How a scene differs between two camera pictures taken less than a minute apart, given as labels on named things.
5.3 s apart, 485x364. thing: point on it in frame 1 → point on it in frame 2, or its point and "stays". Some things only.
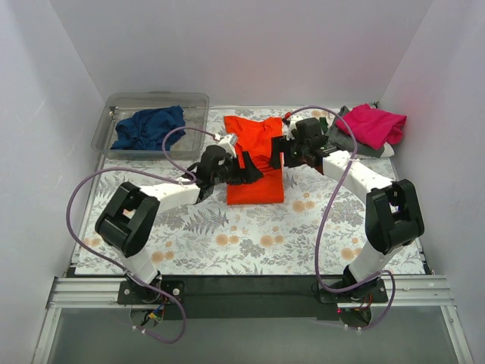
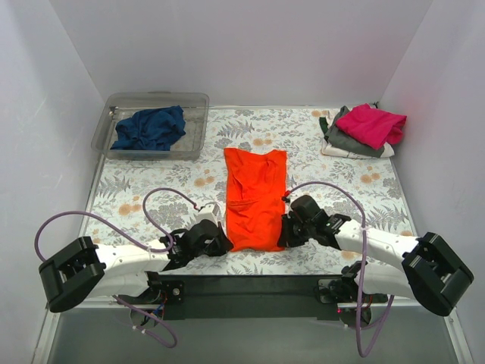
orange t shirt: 255,137 → 255,191
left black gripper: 239,173 → 220,241
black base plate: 249,297 stays
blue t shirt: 145,130 stays
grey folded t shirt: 339,139 stays
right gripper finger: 278,145 → 287,233
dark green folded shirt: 323,123 stays
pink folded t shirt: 372,127 stays
